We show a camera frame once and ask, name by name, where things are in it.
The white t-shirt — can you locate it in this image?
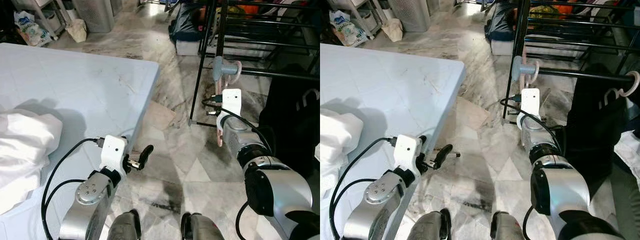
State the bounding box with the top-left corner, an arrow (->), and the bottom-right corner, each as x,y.
0,109 -> 64,217
320,109 -> 365,201

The white table leg tube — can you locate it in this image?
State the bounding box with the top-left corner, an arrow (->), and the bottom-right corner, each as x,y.
433,146 -> 461,158

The grey robot left foot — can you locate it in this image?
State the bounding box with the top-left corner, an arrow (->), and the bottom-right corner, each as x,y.
106,209 -> 143,240
407,209 -> 453,240

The grey robot foot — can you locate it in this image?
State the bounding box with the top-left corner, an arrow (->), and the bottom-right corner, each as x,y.
407,209 -> 453,240
180,212 -> 227,240
490,211 -> 525,240
106,209 -> 143,240

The grey robot right foot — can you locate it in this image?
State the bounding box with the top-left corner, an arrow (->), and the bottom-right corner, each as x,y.
490,211 -> 525,240
180,212 -> 227,240

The beige bag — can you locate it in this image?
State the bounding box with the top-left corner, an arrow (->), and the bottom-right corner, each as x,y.
66,18 -> 88,44
382,18 -> 404,43

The white storage box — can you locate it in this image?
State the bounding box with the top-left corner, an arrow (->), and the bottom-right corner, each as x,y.
490,40 -> 518,56
175,40 -> 207,56

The grey perforated laundry basket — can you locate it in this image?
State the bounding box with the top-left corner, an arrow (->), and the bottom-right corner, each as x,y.
72,0 -> 115,34
387,0 -> 432,33

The white blue plastic bag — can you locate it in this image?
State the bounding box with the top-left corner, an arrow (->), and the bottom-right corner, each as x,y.
13,11 -> 54,48
329,10 -> 370,48

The dark blue clothes pile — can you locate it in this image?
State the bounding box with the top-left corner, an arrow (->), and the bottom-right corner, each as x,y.
168,1 -> 206,43
484,1 -> 521,43

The white shelf unit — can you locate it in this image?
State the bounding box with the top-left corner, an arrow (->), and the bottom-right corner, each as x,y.
10,0 -> 71,41
325,0 -> 386,41

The black metal drying rack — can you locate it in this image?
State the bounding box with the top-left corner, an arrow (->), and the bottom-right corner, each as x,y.
188,0 -> 321,127
501,0 -> 640,126

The colourful clothes pile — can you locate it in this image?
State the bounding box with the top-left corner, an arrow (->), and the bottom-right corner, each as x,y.
227,0 -> 301,21
530,0 -> 640,21

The dark blue garment grey lining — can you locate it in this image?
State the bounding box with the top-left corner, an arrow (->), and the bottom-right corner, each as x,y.
614,102 -> 640,177

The grey sofa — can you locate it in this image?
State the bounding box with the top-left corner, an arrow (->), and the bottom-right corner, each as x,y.
609,162 -> 640,240

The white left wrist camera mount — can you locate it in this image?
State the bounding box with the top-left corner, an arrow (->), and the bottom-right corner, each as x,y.
100,135 -> 129,174
393,134 -> 423,174

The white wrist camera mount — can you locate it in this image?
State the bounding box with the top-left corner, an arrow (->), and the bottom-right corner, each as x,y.
520,88 -> 541,119
221,88 -> 243,121
100,135 -> 129,174
393,134 -> 423,174

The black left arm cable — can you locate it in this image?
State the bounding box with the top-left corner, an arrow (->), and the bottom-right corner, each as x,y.
41,137 -> 106,240
329,136 -> 398,240

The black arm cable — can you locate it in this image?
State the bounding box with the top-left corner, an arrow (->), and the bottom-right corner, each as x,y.
201,94 -> 273,153
41,137 -> 106,240
329,136 -> 398,240
500,94 -> 566,151

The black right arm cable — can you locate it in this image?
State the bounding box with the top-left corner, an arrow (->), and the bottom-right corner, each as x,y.
500,94 -> 566,151
201,94 -> 273,153

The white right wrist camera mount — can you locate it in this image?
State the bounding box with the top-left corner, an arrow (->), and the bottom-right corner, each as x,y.
221,88 -> 243,121
520,88 -> 541,119

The grey rail end cap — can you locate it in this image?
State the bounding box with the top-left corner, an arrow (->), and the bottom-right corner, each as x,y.
212,55 -> 240,83
510,55 -> 540,83

